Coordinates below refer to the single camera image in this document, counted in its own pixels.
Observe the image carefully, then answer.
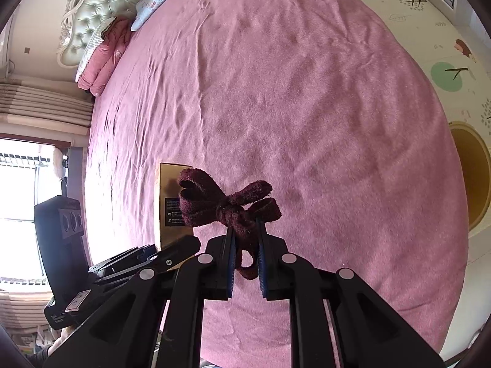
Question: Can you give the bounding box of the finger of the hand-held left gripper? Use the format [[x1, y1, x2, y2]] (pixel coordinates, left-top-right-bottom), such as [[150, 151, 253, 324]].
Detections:
[[153, 236, 202, 273]]

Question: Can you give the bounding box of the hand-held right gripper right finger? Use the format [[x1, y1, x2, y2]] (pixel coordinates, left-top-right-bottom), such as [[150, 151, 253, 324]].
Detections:
[[257, 222, 446, 368]]

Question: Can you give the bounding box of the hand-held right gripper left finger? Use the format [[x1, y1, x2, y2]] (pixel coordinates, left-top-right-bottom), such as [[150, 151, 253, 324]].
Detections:
[[44, 227, 236, 368]]

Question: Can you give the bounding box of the gold box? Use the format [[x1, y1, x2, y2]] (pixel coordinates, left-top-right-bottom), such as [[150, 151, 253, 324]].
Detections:
[[155, 163, 200, 251]]

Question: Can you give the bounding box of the dark maroon ribbon bow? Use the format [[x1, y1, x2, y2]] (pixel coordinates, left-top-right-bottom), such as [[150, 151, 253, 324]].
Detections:
[[177, 168, 284, 280]]

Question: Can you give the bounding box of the person's left forearm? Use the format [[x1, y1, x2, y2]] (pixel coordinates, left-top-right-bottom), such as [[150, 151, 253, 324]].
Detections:
[[29, 326, 79, 368]]

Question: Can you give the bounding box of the window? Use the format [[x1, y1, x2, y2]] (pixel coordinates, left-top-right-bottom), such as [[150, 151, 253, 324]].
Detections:
[[0, 138, 70, 280]]

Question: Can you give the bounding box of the beige curtain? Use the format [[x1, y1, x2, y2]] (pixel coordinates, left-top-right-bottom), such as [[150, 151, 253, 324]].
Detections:
[[0, 79, 95, 136]]

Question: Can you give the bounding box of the pink bed blanket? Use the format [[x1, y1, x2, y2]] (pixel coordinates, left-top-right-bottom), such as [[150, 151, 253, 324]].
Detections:
[[85, 0, 469, 368]]

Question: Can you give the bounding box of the folded pink quilt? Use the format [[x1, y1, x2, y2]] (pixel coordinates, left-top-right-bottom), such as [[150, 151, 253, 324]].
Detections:
[[76, 17, 133, 97]]

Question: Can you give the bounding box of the tufted cream headboard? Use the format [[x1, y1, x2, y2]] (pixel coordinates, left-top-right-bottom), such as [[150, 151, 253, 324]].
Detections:
[[57, 0, 173, 66]]

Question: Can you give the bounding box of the light blue pillow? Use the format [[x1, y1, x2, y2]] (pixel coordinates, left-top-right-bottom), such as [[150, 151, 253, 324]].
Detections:
[[130, 0, 183, 32]]

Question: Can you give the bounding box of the printed play mat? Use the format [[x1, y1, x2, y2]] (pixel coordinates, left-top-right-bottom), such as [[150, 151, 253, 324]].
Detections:
[[326, 0, 491, 361]]

